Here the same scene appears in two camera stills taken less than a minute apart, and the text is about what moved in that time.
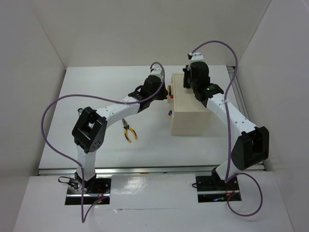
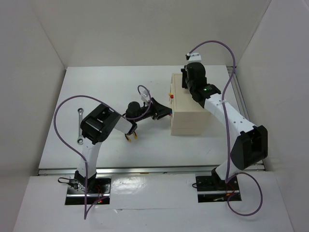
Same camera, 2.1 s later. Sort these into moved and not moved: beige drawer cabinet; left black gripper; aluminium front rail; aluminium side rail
Moved: left black gripper
Not moved: aluminium front rail; aluminium side rail; beige drawer cabinet
